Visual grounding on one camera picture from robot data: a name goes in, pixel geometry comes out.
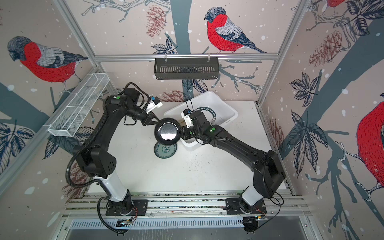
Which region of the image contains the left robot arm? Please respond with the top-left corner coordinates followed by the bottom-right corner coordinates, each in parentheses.
top-left (66, 88), bottom-right (162, 216)

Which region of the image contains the black round plate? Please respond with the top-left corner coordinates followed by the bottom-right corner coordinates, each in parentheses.
top-left (154, 118), bottom-right (181, 146)

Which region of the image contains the black wire hanging basket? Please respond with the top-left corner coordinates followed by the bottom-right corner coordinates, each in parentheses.
top-left (153, 57), bottom-right (220, 81)

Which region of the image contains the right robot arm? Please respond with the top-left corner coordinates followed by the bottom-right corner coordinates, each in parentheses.
top-left (181, 117), bottom-right (286, 214)

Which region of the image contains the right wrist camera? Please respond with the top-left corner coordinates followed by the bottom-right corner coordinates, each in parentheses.
top-left (181, 109), bottom-right (207, 128)

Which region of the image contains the green rim plate front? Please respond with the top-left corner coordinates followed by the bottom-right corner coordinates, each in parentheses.
top-left (197, 107), bottom-right (217, 125)

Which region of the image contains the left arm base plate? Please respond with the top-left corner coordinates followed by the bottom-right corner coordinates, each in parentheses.
top-left (106, 200), bottom-right (149, 217)

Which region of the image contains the teal patterned small plate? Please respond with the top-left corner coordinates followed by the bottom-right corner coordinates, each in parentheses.
top-left (154, 142), bottom-right (178, 159)

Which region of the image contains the horizontal aluminium frame bar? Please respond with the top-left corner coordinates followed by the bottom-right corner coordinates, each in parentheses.
top-left (94, 53), bottom-right (280, 63)

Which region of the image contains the white wire mesh basket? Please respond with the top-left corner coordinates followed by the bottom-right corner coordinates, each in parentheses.
top-left (48, 73), bottom-right (110, 137)

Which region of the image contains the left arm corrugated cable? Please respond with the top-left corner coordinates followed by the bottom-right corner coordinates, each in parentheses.
top-left (65, 82), bottom-right (151, 235)

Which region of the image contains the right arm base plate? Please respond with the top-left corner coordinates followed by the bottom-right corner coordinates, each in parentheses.
top-left (223, 198), bottom-right (267, 215)

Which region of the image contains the white plastic bin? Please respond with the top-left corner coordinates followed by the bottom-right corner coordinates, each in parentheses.
top-left (164, 91), bottom-right (239, 152)

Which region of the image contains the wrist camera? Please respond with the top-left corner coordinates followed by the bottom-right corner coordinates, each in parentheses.
top-left (146, 97), bottom-right (163, 114)
top-left (181, 109), bottom-right (207, 128)

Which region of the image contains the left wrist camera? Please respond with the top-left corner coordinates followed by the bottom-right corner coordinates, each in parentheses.
top-left (146, 97), bottom-right (163, 114)

